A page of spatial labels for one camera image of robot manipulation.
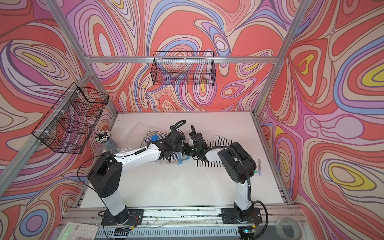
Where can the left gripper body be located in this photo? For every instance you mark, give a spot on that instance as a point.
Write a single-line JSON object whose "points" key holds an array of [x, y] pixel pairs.
{"points": [[177, 149]]}

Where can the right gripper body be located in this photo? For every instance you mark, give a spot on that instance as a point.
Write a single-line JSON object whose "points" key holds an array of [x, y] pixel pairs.
{"points": [[191, 150]]}

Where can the black white striped tank top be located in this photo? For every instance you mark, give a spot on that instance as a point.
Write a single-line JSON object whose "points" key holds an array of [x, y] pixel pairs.
{"points": [[211, 158]]}

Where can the clear vacuum bag blue zipper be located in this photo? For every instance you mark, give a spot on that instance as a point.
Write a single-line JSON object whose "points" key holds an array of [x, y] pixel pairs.
{"points": [[149, 153]]}

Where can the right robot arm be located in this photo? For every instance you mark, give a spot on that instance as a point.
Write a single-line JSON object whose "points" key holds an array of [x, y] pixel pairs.
{"points": [[240, 167]]}

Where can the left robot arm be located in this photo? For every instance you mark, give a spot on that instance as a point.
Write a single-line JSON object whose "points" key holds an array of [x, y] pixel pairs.
{"points": [[105, 175]]}

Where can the cup of pens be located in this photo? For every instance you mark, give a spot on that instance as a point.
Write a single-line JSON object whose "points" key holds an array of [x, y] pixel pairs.
{"points": [[104, 138]]}

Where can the clear tape roll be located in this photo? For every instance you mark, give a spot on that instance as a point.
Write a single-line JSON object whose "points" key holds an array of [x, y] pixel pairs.
{"points": [[288, 229]]}

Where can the white keypad device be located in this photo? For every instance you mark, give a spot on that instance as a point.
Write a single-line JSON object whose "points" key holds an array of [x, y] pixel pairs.
{"points": [[76, 231]]}

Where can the black wire basket back wall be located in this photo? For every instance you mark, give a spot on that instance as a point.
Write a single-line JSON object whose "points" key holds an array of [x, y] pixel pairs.
{"points": [[183, 68]]}

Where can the black wire basket wall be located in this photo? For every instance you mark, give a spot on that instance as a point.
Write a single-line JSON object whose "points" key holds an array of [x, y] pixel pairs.
{"points": [[72, 122], [183, 68]]}

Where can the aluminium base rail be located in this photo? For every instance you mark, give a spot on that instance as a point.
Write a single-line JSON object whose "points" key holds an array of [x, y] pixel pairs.
{"points": [[171, 223]]}

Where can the black wire basket left wall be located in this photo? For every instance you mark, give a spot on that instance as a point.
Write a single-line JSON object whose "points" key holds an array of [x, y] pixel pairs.
{"points": [[72, 122]]}

